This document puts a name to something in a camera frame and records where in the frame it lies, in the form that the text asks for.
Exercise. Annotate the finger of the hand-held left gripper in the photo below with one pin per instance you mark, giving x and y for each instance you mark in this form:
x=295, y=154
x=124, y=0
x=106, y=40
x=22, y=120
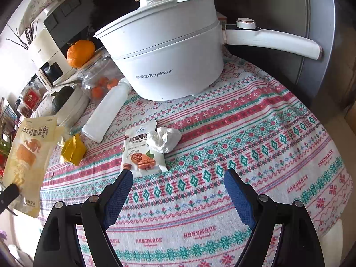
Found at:
x=8, y=196

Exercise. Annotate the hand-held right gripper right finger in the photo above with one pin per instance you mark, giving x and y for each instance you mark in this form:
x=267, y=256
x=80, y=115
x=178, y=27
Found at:
x=240, y=200

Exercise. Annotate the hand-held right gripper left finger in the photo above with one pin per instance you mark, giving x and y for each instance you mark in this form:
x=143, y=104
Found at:
x=116, y=200

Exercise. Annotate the pale yellow bread bag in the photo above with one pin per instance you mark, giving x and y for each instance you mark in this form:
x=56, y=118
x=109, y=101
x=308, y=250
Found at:
x=27, y=155

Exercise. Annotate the white pecan snack packet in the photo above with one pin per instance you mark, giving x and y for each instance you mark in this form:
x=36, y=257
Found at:
x=139, y=153

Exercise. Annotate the white tissue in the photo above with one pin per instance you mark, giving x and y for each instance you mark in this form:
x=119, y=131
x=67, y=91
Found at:
x=167, y=139

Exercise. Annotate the green leafy plant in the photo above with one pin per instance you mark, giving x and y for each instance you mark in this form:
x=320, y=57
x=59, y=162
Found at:
x=4, y=144

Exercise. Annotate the yellow crumpled wrapper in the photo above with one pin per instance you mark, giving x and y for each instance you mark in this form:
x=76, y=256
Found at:
x=73, y=150

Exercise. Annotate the patterned knit tablecloth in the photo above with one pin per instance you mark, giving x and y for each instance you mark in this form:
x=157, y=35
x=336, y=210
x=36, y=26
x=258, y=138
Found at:
x=222, y=133

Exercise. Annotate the white plastic bottle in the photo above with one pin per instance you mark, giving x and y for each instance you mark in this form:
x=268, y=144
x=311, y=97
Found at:
x=104, y=114

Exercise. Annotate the red label snack box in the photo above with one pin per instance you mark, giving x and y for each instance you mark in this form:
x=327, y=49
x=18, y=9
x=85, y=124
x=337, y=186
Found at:
x=31, y=98

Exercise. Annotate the white ceramic bowl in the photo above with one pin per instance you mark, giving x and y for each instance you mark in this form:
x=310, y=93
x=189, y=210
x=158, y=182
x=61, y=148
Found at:
x=75, y=108

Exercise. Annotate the small orange fruit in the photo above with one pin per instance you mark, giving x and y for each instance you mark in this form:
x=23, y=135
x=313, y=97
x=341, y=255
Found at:
x=103, y=81
x=113, y=84
x=98, y=93

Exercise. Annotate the dark green squash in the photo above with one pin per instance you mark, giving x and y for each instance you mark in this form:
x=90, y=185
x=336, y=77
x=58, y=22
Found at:
x=62, y=98

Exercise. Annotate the clear glass jar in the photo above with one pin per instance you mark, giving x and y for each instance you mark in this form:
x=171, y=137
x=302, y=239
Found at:
x=94, y=72

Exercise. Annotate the white air fryer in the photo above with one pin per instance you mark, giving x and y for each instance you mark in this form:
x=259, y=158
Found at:
x=41, y=50

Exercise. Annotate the large orange mandarin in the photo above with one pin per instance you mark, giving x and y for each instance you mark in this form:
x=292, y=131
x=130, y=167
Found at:
x=80, y=54

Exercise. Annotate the white electric cooking pot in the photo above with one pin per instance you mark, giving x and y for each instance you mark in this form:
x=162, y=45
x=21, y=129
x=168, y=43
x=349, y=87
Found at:
x=172, y=55

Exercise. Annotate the dried branches in vase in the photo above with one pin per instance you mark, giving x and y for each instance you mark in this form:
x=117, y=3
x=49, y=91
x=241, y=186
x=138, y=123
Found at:
x=26, y=37

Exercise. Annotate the small orange white box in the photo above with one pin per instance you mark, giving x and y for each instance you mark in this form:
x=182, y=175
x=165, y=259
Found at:
x=222, y=21

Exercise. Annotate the black microwave oven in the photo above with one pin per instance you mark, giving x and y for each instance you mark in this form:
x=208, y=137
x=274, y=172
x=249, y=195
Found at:
x=69, y=19

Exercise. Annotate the floral dust cover cloth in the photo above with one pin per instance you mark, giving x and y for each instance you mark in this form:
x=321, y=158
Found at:
x=41, y=2

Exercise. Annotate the grey refrigerator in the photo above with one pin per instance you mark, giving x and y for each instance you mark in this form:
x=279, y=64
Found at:
x=306, y=11

